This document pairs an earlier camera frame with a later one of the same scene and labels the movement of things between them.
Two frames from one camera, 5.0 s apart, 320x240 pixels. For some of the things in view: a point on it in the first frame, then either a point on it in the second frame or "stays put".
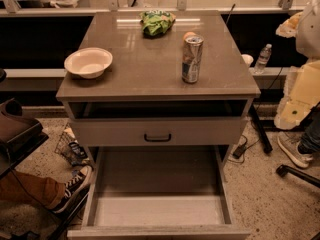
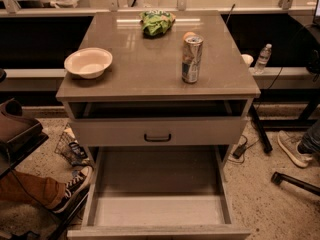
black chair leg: [283, 170] -> [277, 178]
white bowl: [88, 62] stays put
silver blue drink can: [191, 58] stays put
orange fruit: [188, 34] stays put
